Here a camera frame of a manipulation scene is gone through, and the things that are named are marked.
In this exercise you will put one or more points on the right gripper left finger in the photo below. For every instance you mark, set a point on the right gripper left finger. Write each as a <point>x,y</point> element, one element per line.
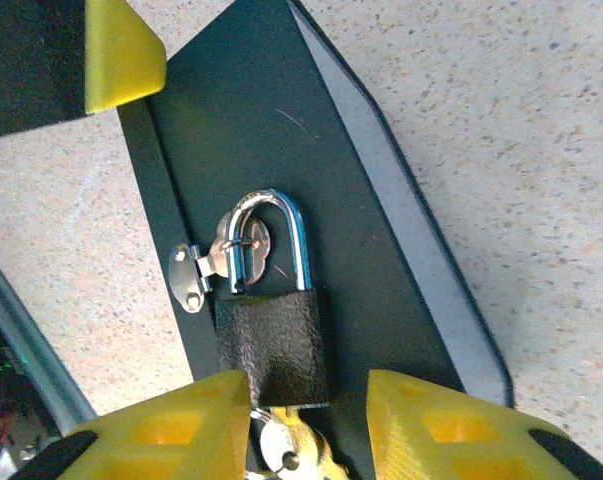
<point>181,435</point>

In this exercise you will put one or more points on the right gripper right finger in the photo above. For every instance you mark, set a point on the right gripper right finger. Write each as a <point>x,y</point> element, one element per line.
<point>456,440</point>

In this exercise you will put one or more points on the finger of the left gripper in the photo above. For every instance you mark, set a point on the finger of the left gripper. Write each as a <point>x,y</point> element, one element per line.
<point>56,55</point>

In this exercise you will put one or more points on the starry night tin box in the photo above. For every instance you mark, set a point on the starry night tin box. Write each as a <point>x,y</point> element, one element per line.
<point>281,125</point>

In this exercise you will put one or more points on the silver box hasp latch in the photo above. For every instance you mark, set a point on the silver box hasp latch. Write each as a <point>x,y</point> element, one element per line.
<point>183,280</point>

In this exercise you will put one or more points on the aluminium mounting beam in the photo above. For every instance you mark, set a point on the aluminium mounting beam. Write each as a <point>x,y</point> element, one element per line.
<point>31,340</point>

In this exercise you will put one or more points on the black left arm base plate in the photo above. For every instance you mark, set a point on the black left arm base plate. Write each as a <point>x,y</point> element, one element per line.
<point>1,390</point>

